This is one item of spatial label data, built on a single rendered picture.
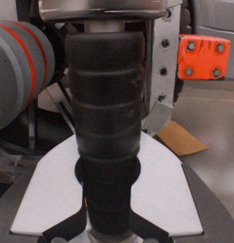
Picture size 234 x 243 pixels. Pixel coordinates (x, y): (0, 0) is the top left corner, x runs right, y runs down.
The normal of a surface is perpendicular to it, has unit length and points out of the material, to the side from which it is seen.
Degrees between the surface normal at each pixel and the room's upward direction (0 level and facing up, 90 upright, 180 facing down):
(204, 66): 90
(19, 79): 92
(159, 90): 90
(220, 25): 90
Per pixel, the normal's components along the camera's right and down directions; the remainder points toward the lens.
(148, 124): 0.00, 0.47
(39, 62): 1.00, -0.07
